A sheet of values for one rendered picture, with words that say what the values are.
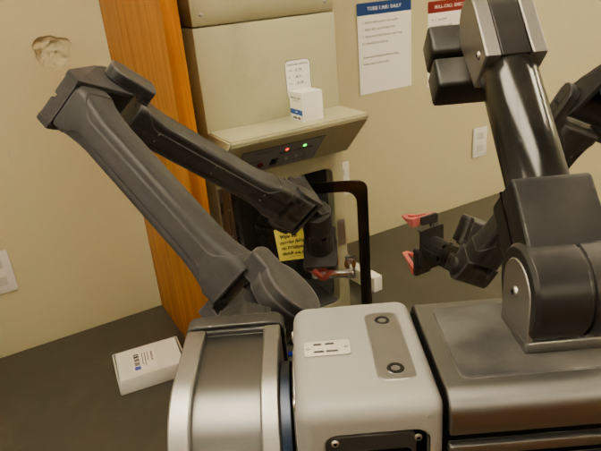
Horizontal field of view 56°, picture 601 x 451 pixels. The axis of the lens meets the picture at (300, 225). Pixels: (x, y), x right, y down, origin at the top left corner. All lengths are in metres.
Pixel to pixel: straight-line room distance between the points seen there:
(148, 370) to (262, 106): 0.66
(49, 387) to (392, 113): 1.31
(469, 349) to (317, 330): 0.11
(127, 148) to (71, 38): 0.87
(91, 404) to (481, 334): 1.10
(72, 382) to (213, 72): 0.81
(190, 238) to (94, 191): 0.97
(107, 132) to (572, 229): 0.51
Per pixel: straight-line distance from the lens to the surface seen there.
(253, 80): 1.21
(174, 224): 0.66
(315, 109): 1.20
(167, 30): 1.05
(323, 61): 1.29
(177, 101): 1.06
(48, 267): 1.66
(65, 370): 1.57
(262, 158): 1.17
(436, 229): 1.31
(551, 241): 0.43
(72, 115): 0.75
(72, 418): 1.41
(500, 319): 0.47
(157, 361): 1.43
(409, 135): 2.04
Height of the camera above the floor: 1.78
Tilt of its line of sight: 23 degrees down
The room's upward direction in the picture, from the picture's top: 5 degrees counter-clockwise
